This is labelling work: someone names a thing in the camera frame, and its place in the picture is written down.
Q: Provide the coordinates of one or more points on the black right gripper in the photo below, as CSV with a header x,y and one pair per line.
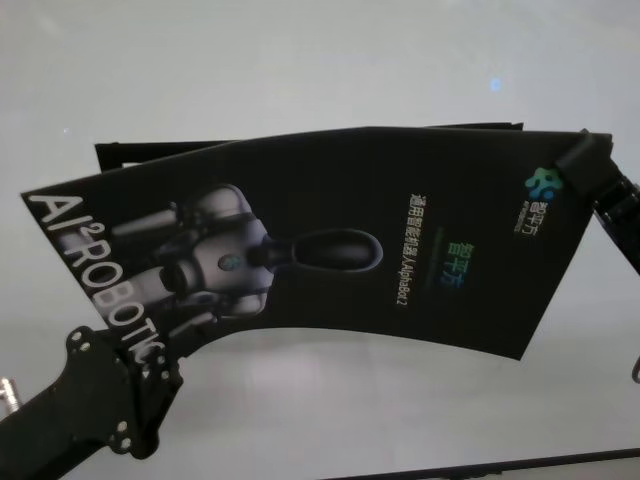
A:
x,y
625,215

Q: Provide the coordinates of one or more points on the black robot print poster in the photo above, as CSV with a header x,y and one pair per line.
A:
x,y
325,225

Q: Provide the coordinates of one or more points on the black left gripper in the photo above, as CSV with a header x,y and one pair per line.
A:
x,y
50,415

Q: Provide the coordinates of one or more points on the black tape frame outline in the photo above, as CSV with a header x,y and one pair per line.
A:
x,y
107,152

